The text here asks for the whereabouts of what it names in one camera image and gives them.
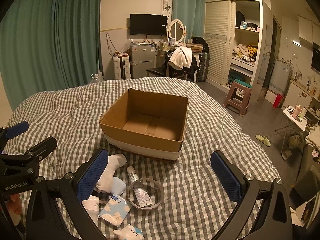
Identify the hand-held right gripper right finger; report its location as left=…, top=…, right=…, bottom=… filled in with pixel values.
left=209, top=150, right=294, bottom=240

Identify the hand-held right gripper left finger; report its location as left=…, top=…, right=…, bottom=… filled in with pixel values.
left=25, top=148, right=109, bottom=240

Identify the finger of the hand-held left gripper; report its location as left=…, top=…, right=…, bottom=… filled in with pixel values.
left=0, top=121, right=30, bottom=153
left=0, top=136, right=58, bottom=167

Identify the white sock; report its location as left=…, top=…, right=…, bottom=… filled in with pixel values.
left=96, top=154, right=127, bottom=193

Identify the small white box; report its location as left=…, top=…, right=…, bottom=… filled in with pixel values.
left=82, top=196, right=105, bottom=217

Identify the white earbuds case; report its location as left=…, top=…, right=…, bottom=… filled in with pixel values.
left=110, top=177, right=127, bottom=195

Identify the blue printed tissue packet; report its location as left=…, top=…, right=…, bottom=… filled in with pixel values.
left=98, top=195, right=133, bottom=228

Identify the white squeeze tube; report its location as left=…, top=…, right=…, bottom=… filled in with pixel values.
left=126, top=166, right=152, bottom=207

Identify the cardboard box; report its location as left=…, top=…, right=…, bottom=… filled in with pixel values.
left=99, top=88, right=189, bottom=164

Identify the clear tape roll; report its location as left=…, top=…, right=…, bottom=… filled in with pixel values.
left=126, top=177, right=164, bottom=210

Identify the white plush toy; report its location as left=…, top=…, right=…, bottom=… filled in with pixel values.
left=114, top=224, right=145, bottom=240

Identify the person's left hand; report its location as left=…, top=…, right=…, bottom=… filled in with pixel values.
left=4, top=193, right=24, bottom=216

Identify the grey checked blanket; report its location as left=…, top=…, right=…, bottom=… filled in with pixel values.
left=0, top=77, right=282, bottom=240

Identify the green slipper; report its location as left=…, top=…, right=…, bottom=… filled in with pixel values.
left=255, top=134, right=271, bottom=147

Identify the brown plastic stool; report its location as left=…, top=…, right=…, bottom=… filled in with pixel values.
left=223, top=79, right=253, bottom=116

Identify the white folding table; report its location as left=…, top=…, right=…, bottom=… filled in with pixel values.
left=274, top=105, right=314, bottom=155

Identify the red bottle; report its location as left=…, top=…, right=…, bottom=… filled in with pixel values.
left=272, top=93, right=284, bottom=108

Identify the wide green curtain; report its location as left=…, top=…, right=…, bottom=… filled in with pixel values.
left=0, top=0, right=103, bottom=110

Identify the white ribbed suitcase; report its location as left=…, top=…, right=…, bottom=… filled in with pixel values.
left=112, top=54, right=132, bottom=80

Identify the silver suitcase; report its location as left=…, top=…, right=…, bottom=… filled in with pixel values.
left=195, top=52, right=210, bottom=83

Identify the white appliance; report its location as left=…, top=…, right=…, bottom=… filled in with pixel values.
left=269, top=59, right=294, bottom=93

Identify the chair with white towel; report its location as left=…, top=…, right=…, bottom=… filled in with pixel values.
left=162, top=50, right=198, bottom=80

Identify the black chair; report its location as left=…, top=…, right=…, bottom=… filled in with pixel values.
left=146, top=66, right=195, bottom=81

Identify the silver mini fridge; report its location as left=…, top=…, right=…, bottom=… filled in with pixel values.
left=130, top=44, right=157, bottom=79

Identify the white towel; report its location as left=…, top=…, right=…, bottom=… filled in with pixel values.
left=168, top=46, right=192, bottom=69

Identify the white wardrobe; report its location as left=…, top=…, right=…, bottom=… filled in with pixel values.
left=204, top=0, right=272, bottom=103

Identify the black bag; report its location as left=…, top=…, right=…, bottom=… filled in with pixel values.
left=192, top=36, right=210, bottom=53

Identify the black range hood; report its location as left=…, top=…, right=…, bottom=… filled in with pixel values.
left=311, top=41, right=320, bottom=75

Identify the white oval mirror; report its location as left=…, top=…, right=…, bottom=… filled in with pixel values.
left=167, top=18, right=187, bottom=46

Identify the narrow green curtain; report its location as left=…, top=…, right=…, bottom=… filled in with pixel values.
left=172, top=0, right=206, bottom=39

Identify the black wall television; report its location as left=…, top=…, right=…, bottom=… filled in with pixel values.
left=129, top=14, right=168, bottom=36

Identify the white wall cabinet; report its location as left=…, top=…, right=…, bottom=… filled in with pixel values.
left=297, top=15, right=320, bottom=47

